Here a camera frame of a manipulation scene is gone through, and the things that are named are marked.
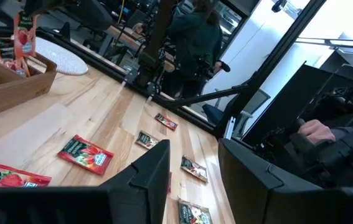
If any round woven placemat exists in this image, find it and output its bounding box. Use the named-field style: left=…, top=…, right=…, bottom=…
left=28, top=36, right=89, bottom=77

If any person's forearm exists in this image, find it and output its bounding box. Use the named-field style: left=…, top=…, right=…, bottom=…
left=330, top=125, right=353, bottom=147

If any person's hand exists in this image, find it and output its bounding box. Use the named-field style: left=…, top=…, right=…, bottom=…
left=297, top=119, right=337, bottom=146

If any person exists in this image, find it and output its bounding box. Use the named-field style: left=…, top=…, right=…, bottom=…
left=160, top=0, right=232, bottom=99

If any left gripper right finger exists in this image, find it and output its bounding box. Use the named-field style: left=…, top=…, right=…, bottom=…
left=217, top=138, right=353, bottom=224

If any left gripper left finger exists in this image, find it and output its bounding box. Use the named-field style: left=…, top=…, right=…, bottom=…
left=0, top=139, right=172, bottom=224

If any wooden desk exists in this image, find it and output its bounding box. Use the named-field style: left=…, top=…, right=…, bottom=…
left=106, top=24, right=177, bottom=74

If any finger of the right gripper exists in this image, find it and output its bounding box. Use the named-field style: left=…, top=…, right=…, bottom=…
left=37, top=0, right=52, bottom=16
left=23, top=0, right=40, bottom=16

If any wooden tea box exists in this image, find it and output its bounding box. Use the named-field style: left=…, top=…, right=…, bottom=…
left=0, top=51, right=58, bottom=123

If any beige tea packet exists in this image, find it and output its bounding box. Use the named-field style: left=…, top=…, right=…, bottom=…
left=177, top=198, right=214, bottom=224
left=134, top=130, right=161, bottom=151
left=180, top=154, right=209, bottom=184

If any orange tea packet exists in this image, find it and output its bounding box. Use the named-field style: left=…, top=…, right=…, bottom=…
left=13, top=11, right=38, bottom=59
left=0, top=37, right=31, bottom=78

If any black table frame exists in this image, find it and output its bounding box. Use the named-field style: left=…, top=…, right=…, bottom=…
left=0, top=0, right=328, bottom=141

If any black panel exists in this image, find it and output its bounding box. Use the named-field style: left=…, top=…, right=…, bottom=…
left=240, top=61, right=353, bottom=147

